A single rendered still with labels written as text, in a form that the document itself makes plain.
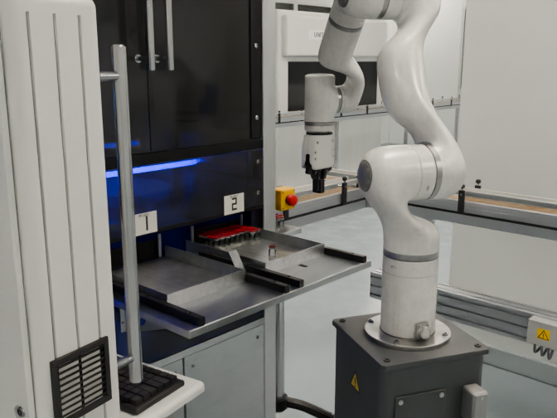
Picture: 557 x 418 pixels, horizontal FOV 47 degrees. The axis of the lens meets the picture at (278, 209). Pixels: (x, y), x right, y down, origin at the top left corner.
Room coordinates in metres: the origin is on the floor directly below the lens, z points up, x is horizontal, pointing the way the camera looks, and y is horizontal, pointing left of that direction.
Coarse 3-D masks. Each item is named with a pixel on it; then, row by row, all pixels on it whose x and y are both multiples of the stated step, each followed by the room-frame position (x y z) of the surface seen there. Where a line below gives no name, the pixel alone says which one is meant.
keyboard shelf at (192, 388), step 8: (160, 368) 1.28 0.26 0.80; (184, 376) 1.25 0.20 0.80; (192, 384) 1.21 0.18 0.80; (200, 384) 1.22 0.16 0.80; (176, 392) 1.18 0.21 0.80; (184, 392) 1.18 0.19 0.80; (192, 392) 1.19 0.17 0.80; (200, 392) 1.21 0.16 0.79; (168, 400) 1.15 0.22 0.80; (176, 400) 1.15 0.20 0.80; (184, 400) 1.17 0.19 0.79; (152, 408) 1.12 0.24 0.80; (160, 408) 1.12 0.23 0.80; (168, 408) 1.13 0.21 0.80; (176, 408) 1.15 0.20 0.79; (120, 416) 1.09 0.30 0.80; (128, 416) 1.09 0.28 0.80; (136, 416) 1.09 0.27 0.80; (144, 416) 1.09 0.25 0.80; (152, 416) 1.09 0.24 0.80; (160, 416) 1.11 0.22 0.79
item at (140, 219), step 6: (138, 216) 1.70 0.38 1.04; (144, 216) 1.71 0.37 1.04; (150, 216) 1.73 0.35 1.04; (156, 216) 1.74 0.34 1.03; (138, 222) 1.70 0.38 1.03; (144, 222) 1.71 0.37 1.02; (150, 222) 1.73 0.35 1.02; (156, 222) 1.74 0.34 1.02; (138, 228) 1.70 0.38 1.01; (144, 228) 1.71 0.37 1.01; (150, 228) 1.73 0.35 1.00; (156, 228) 1.74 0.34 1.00; (138, 234) 1.70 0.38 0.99
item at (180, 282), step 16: (176, 256) 1.82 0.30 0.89; (192, 256) 1.77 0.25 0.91; (112, 272) 1.70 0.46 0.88; (144, 272) 1.70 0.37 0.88; (160, 272) 1.70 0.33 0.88; (176, 272) 1.70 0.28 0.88; (192, 272) 1.70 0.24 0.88; (208, 272) 1.70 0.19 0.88; (224, 272) 1.68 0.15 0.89; (240, 272) 1.62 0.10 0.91; (144, 288) 1.50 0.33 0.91; (160, 288) 1.58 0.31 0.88; (176, 288) 1.58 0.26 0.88; (192, 288) 1.50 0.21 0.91; (208, 288) 1.54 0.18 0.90; (224, 288) 1.58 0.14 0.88; (176, 304) 1.46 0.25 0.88
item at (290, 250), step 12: (264, 240) 2.04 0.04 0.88; (276, 240) 2.01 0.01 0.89; (288, 240) 1.97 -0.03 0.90; (300, 240) 1.94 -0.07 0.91; (192, 252) 1.90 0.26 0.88; (216, 252) 1.82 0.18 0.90; (240, 252) 1.90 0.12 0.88; (252, 252) 1.90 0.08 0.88; (264, 252) 1.90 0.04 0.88; (276, 252) 1.90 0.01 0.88; (288, 252) 1.90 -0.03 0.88; (300, 252) 1.80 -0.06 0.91; (312, 252) 1.84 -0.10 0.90; (252, 264) 1.72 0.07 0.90; (264, 264) 1.69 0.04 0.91; (276, 264) 1.72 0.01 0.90; (288, 264) 1.76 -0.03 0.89
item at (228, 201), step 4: (228, 196) 1.94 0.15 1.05; (232, 196) 1.96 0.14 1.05; (236, 196) 1.97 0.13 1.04; (240, 196) 1.98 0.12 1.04; (224, 200) 1.93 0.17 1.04; (228, 200) 1.94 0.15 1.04; (232, 200) 1.96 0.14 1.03; (240, 200) 1.98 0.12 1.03; (224, 204) 1.93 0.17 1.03; (228, 204) 1.94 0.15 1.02; (236, 204) 1.97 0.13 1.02; (240, 204) 1.98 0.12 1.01; (224, 208) 1.93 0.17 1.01; (228, 208) 1.94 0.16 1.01; (240, 208) 1.98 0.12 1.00; (228, 212) 1.94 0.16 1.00; (232, 212) 1.96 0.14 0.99
